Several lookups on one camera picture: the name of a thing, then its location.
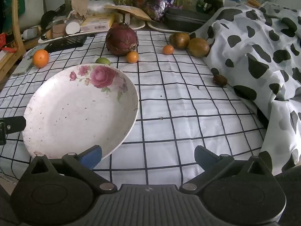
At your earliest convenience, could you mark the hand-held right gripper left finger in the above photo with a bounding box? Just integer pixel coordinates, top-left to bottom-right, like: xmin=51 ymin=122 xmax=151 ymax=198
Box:
xmin=25 ymin=145 xmax=117 ymax=195

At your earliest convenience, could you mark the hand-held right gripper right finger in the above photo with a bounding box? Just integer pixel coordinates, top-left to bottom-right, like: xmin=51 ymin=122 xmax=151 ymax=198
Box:
xmin=179 ymin=145 xmax=274 ymax=194

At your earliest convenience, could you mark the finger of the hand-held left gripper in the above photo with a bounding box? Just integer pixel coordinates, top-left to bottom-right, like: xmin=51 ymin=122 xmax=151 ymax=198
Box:
xmin=0 ymin=116 xmax=27 ymax=146

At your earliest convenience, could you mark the floral white plate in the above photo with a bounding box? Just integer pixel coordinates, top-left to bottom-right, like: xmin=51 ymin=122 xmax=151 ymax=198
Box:
xmin=22 ymin=64 xmax=140 ymax=159

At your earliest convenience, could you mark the large orange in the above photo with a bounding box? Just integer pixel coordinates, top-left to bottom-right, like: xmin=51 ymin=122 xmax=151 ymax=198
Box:
xmin=32 ymin=49 xmax=50 ymax=68

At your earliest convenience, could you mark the small dark brown fruit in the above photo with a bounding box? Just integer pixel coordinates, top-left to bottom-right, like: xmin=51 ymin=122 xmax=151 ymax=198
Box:
xmin=213 ymin=74 xmax=228 ymax=87

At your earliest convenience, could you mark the small green fruit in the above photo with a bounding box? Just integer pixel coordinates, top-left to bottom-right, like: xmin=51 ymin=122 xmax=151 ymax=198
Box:
xmin=95 ymin=57 xmax=111 ymax=66

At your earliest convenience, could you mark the red dragon fruit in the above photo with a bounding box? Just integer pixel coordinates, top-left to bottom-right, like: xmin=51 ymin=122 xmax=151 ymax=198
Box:
xmin=105 ymin=22 xmax=139 ymax=56

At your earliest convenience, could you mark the flat grey bar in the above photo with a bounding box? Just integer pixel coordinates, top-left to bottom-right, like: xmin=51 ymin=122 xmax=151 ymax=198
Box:
xmin=13 ymin=61 xmax=33 ymax=76

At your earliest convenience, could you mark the grey cylindrical speaker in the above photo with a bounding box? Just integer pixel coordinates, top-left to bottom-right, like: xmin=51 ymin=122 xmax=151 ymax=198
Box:
xmin=23 ymin=27 xmax=41 ymax=40

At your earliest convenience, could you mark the black perforated box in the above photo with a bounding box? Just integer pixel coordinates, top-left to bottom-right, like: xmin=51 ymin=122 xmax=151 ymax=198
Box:
xmin=44 ymin=35 xmax=87 ymax=52

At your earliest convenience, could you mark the wooden chair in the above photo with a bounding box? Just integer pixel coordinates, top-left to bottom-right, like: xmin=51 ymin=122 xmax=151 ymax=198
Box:
xmin=0 ymin=0 xmax=26 ymax=76

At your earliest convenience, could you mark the small brown box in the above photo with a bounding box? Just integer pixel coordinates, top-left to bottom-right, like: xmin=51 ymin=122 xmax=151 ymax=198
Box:
xmin=50 ymin=25 xmax=66 ymax=39

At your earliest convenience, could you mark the brown round fruit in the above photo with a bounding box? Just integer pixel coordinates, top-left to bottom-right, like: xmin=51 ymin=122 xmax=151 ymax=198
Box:
xmin=169 ymin=32 xmax=190 ymax=50
xmin=187 ymin=38 xmax=210 ymax=57

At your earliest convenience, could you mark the black round object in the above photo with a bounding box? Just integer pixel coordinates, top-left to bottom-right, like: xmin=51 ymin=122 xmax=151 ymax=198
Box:
xmin=41 ymin=11 xmax=57 ymax=30

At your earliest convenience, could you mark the white capped bottle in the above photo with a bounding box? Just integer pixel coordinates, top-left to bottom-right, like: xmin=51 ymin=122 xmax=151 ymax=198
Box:
xmin=65 ymin=19 xmax=83 ymax=34

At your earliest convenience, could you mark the cow print blanket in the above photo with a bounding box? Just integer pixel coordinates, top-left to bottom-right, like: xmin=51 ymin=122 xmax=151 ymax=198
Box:
xmin=188 ymin=1 xmax=301 ymax=175

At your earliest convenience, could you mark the teal plastic bag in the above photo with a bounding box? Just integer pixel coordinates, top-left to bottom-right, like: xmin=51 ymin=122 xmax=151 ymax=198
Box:
xmin=0 ymin=0 xmax=25 ymax=15

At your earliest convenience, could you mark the yellow cardboard box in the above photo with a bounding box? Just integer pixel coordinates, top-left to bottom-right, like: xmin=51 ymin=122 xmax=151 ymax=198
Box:
xmin=80 ymin=13 xmax=116 ymax=32

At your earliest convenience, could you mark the crumpled brown paper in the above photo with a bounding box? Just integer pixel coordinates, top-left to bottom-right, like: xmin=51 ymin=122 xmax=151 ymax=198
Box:
xmin=70 ymin=0 xmax=89 ymax=18

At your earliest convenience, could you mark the white oval tray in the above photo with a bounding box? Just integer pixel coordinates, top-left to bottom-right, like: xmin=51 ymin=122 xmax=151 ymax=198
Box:
xmin=38 ymin=20 xmax=146 ymax=44
xmin=147 ymin=20 xmax=200 ymax=33

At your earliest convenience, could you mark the black zipper case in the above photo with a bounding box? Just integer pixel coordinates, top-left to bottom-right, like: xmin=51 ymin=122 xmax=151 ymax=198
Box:
xmin=163 ymin=8 xmax=213 ymax=31

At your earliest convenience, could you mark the clear plastic bag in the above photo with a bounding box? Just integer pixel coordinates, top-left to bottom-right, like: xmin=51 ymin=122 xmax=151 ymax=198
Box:
xmin=88 ymin=0 xmax=114 ymax=15

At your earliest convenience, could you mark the brown paper envelope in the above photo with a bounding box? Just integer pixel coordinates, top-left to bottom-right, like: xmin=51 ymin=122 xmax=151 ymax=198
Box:
xmin=103 ymin=4 xmax=152 ymax=21

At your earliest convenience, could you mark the black clip device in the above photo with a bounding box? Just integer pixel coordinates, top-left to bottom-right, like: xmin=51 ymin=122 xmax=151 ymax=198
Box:
xmin=203 ymin=0 xmax=224 ymax=10

